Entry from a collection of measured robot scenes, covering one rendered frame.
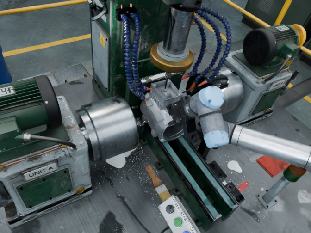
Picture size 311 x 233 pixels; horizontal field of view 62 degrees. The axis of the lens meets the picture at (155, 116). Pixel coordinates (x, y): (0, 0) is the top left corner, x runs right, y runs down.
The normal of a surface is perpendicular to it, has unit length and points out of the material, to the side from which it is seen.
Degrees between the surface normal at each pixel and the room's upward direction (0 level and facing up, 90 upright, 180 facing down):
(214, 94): 30
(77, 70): 0
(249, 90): 90
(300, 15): 90
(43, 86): 17
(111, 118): 24
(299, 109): 0
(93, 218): 0
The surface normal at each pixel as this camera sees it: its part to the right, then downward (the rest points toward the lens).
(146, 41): 0.50, 0.69
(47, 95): 0.40, -0.12
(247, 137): -0.36, -0.15
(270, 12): -0.81, 0.35
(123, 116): 0.33, -0.33
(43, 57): 0.14, -0.67
